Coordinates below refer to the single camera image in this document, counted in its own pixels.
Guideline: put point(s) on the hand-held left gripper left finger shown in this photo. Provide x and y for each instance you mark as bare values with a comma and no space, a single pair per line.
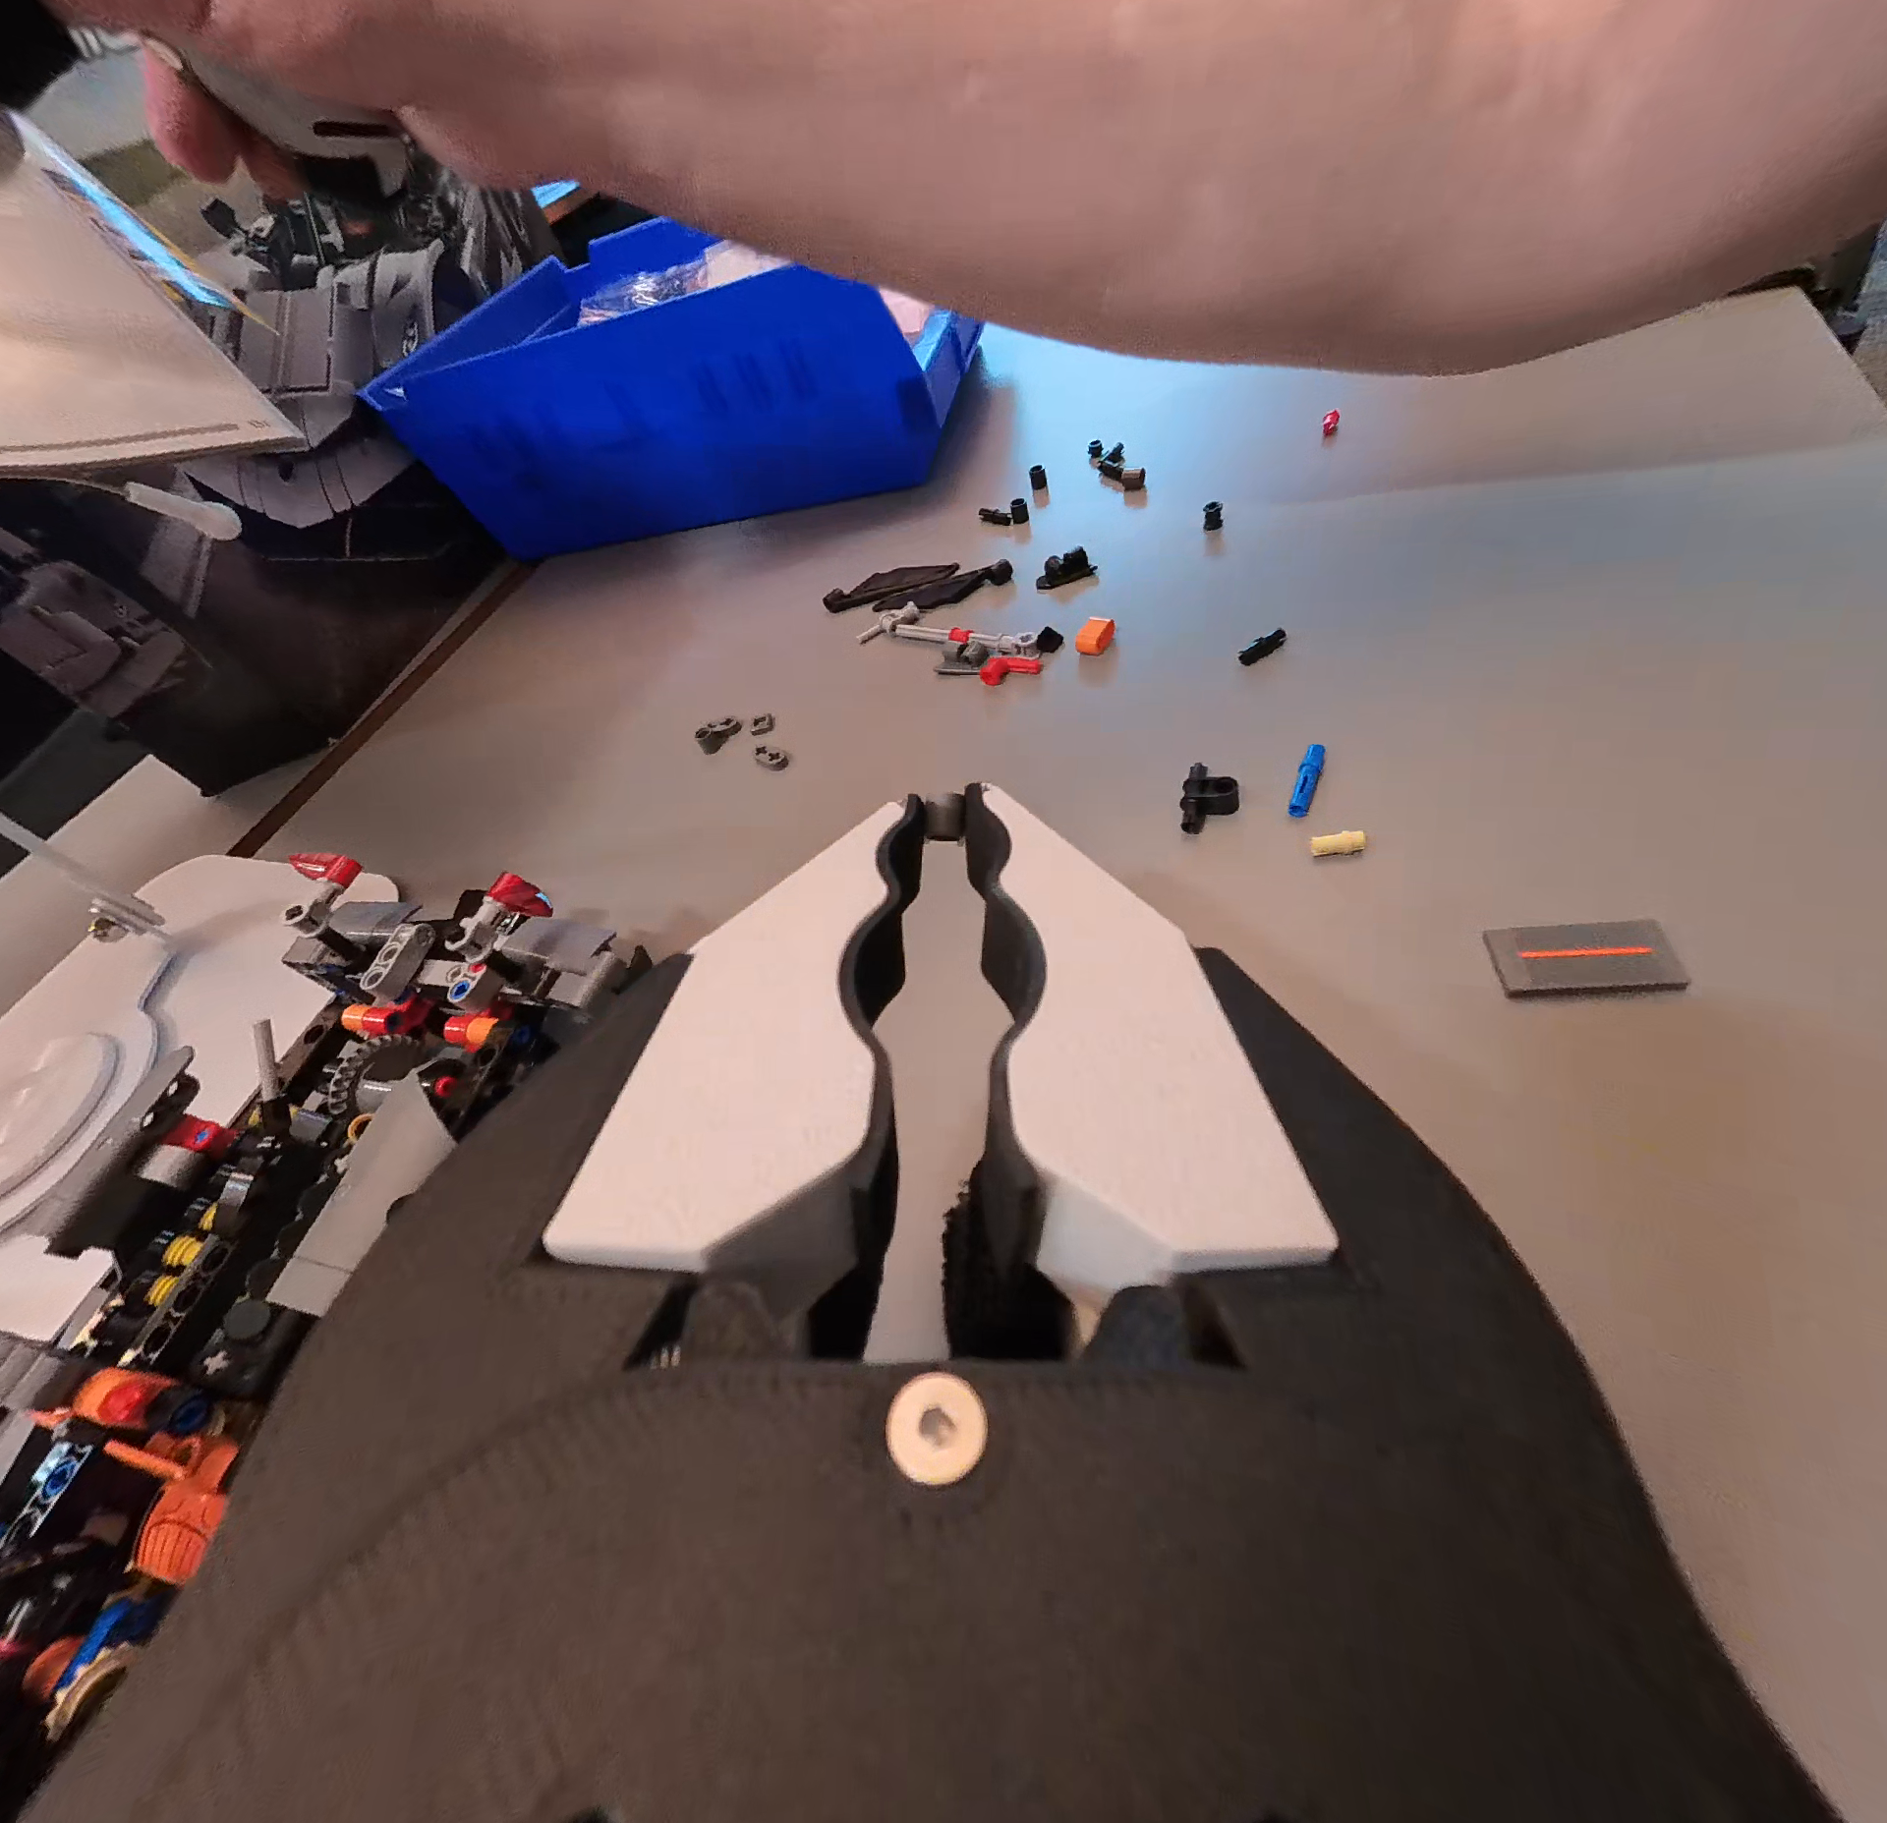
721,1117

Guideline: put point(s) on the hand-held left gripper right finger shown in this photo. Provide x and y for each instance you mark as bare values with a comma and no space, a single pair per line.
1165,1117

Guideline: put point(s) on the lego instruction booklet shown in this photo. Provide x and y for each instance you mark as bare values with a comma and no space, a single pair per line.
90,350

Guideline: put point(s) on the blue lego pin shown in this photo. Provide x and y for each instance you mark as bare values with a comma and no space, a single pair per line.
1306,782

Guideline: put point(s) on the small grey lego piece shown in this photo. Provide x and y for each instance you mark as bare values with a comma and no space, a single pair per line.
942,817

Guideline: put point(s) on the person's right forearm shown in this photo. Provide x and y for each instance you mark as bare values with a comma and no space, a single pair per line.
1179,157

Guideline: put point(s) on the scattered small black lego pieces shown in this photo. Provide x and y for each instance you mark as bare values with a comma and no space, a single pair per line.
1197,806

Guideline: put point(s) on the tan lego pin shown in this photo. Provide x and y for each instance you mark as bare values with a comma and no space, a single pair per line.
1339,844

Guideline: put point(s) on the large lego vehicle chassis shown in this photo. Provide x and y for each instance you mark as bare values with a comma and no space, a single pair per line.
397,953

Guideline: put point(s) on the orange lego piece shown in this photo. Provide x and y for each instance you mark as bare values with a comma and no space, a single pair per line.
1095,636

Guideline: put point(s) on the dark printed lego box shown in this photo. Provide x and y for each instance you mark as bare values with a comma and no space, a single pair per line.
221,643

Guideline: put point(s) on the grey and red lego rods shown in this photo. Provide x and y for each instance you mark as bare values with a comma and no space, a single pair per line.
958,641

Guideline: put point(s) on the black lego wing panels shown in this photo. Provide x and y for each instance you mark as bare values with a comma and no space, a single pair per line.
915,582

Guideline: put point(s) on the person's right hand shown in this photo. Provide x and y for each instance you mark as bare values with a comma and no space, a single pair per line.
370,24

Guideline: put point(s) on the clear plastic parts bags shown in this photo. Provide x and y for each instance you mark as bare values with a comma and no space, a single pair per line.
635,290

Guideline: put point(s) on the dark grey tile orange stripe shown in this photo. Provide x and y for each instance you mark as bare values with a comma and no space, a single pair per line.
1534,976

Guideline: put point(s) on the blue plastic bin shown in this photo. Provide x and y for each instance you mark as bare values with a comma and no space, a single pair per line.
663,436

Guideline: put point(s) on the white metal book stand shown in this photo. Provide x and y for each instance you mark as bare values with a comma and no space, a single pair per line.
221,909

